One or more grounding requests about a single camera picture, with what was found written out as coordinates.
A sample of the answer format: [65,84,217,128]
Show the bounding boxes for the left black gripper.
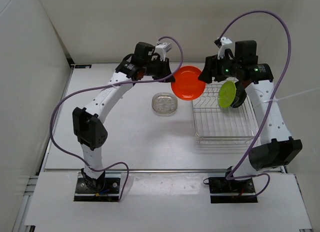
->
[142,56,175,82]

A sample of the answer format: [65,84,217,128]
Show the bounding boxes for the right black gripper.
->
[197,52,242,84]

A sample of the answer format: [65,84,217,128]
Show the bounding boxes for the orange plate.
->
[171,65,206,101]

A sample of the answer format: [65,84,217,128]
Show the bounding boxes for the green plate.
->
[218,81,237,108]

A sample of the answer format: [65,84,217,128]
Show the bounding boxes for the clear glass plate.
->
[151,92,178,116]

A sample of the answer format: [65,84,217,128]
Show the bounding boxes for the black plate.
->
[231,81,247,108]

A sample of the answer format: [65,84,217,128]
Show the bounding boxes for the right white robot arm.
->
[198,37,303,192]

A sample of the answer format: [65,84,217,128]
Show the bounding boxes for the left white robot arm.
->
[72,42,175,193]

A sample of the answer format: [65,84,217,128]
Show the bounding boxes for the white zip tie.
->
[252,89,320,107]

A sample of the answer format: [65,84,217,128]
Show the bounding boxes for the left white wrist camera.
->
[154,41,172,61]

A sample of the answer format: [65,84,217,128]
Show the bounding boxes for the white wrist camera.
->
[154,41,172,61]
[214,36,233,59]

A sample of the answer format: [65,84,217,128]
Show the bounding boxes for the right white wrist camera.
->
[214,36,233,59]

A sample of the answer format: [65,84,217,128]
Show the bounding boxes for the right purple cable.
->
[221,10,291,200]

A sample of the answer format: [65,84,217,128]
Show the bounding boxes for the wire dish rack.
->
[191,83,258,145]

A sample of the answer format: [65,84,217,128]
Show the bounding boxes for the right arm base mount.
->
[203,177,258,204]

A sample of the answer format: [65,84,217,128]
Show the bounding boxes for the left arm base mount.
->
[73,174,121,202]

